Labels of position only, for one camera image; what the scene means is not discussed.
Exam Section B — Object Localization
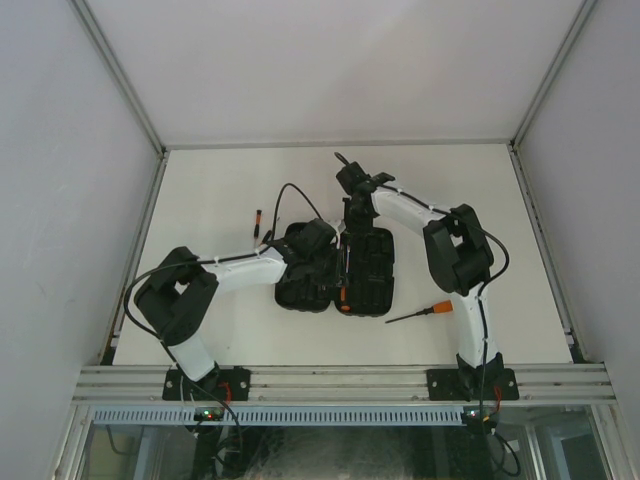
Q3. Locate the camera black cable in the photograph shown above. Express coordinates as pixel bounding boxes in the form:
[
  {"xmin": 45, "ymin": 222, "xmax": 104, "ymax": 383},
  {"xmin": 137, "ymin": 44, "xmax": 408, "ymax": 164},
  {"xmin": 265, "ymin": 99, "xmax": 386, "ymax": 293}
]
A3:
[
  {"xmin": 333, "ymin": 152, "xmax": 511, "ymax": 301},
  {"xmin": 257, "ymin": 183, "xmax": 326, "ymax": 251}
]

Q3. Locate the small precision screwdriver upper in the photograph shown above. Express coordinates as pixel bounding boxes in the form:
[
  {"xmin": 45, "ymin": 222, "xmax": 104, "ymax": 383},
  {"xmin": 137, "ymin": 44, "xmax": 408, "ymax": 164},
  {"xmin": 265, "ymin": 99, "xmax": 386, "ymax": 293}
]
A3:
[{"xmin": 253, "ymin": 209, "xmax": 262, "ymax": 248}]

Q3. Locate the blue slotted cable duct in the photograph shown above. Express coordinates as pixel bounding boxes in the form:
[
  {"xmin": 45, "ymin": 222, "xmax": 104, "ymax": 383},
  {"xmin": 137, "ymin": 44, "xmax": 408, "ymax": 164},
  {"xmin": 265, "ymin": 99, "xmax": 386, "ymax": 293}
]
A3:
[{"xmin": 93, "ymin": 405, "xmax": 464, "ymax": 427}]

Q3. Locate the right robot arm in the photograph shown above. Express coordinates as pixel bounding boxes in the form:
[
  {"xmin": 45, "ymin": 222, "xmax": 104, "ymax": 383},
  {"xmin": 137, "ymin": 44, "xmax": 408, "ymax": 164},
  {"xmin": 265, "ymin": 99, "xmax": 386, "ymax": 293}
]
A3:
[{"xmin": 336, "ymin": 154, "xmax": 498, "ymax": 399}]

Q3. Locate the aluminium front rail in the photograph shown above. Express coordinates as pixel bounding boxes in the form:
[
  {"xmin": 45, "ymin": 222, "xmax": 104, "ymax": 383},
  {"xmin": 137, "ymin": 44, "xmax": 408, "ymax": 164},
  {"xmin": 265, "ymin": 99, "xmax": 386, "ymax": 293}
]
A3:
[{"xmin": 72, "ymin": 364, "xmax": 616, "ymax": 406}]

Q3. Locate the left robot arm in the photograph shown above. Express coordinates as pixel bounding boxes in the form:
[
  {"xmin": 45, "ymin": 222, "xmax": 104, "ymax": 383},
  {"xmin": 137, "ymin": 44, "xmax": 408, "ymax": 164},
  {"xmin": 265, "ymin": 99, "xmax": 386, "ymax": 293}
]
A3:
[{"xmin": 133, "ymin": 218, "xmax": 340, "ymax": 400}]

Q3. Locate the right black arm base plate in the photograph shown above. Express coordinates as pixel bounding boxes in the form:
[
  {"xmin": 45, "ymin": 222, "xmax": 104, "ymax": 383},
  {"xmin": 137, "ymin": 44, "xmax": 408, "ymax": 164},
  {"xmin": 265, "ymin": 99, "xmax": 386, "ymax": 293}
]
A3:
[{"xmin": 426, "ymin": 368, "xmax": 520, "ymax": 401}]

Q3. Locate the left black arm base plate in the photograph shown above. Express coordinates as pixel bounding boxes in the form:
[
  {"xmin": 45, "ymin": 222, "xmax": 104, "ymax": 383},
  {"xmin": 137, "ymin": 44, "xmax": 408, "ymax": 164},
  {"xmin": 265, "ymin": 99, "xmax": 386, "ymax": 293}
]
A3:
[{"xmin": 162, "ymin": 366, "xmax": 251, "ymax": 403}]

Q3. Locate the left camera black cable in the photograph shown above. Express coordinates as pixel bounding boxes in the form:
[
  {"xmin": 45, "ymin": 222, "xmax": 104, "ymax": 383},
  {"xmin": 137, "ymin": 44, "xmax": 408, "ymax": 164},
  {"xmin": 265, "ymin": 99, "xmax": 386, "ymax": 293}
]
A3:
[{"xmin": 257, "ymin": 183, "xmax": 326, "ymax": 251}]

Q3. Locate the orange handle screwdriver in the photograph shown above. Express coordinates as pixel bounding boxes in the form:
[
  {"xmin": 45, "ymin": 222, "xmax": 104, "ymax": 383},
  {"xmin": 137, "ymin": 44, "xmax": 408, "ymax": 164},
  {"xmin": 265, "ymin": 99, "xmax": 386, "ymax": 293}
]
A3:
[{"xmin": 385, "ymin": 300, "xmax": 454, "ymax": 324}]

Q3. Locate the right camera black cable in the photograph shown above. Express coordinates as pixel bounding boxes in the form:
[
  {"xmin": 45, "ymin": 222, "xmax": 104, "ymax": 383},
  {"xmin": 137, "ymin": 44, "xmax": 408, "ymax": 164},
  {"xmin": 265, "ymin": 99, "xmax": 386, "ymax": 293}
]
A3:
[{"xmin": 333, "ymin": 152, "xmax": 511, "ymax": 301}]

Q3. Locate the black plastic tool case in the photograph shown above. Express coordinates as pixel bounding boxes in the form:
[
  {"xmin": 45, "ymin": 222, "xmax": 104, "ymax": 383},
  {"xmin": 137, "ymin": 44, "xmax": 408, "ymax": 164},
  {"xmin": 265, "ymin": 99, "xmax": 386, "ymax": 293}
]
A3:
[{"xmin": 274, "ymin": 227, "xmax": 395, "ymax": 317}]

